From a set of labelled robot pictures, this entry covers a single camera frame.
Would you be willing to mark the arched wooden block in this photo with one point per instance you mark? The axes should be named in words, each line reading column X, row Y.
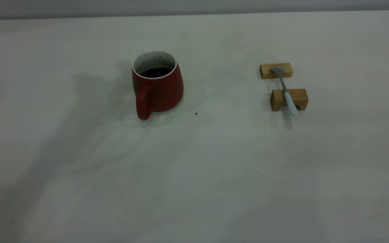
column 301, row 98

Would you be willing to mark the red ceramic mug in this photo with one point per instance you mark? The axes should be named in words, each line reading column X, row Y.
column 164, row 92

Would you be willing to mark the rectangular wooden block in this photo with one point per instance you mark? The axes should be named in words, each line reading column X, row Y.
column 267, row 71

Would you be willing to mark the dark coffee liquid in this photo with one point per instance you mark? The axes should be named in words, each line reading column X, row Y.
column 155, row 72

